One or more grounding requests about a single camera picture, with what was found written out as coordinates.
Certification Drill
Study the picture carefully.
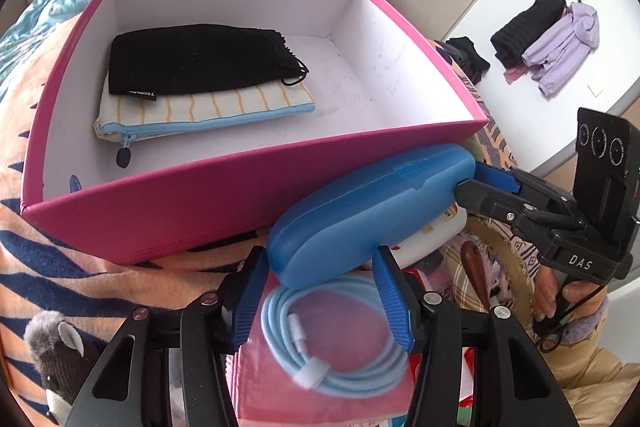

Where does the black fabric pouch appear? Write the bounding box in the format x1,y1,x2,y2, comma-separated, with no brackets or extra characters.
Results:
107,23,311,98

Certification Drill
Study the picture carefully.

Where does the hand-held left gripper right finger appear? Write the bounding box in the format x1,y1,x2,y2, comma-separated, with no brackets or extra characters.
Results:
371,245,573,427

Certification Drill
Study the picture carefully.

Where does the white plastic bottle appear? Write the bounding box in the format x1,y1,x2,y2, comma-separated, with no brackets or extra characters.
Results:
372,207,468,268

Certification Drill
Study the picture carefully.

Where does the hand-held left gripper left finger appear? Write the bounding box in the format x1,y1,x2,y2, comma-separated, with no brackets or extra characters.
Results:
65,246,271,427

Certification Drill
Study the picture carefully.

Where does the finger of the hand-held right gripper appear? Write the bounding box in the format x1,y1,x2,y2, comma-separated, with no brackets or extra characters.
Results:
452,179,588,253
472,162,576,214

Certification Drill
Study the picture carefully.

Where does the purple hooded jacket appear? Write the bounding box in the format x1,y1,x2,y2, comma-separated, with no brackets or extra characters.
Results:
521,2,601,98

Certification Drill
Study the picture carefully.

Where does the person's right hand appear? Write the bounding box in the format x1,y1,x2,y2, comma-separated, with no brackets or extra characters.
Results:
531,266,608,323

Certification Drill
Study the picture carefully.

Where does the blue glasses case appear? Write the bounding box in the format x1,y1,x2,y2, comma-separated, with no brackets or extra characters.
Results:
266,143,477,290

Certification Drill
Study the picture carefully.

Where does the black jacket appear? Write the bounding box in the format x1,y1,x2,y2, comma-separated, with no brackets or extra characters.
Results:
490,0,566,70

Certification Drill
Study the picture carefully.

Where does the beige plaid headband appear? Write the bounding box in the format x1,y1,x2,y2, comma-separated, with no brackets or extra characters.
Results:
442,217,536,323

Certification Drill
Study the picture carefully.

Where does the pink plastic bag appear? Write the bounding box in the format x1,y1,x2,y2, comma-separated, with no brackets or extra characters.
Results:
225,267,416,423

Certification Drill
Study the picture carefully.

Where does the pink cardboard box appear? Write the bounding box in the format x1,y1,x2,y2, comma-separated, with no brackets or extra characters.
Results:
21,0,491,265

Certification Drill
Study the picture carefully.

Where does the light blue coiled cable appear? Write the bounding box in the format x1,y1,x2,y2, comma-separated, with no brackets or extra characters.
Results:
260,276,408,398

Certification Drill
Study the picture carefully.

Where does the pink garment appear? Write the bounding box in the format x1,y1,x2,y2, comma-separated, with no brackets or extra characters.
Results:
502,64,531,85

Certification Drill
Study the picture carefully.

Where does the grey plush toy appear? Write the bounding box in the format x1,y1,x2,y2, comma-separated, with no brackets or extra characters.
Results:
22,311,101,418

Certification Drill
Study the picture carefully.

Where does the yellow striped white pouch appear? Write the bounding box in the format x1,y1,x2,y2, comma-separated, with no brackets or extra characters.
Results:
94,79,317,168

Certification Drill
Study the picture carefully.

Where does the person's yellow clothing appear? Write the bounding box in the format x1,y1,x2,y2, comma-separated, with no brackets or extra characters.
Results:
542,337,640,408

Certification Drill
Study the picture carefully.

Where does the green plush toy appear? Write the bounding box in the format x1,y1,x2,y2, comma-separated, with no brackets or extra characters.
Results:
465,139,503,170

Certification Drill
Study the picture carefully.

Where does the dark clothes pile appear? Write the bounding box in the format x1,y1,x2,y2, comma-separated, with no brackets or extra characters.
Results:
435,36,493,85

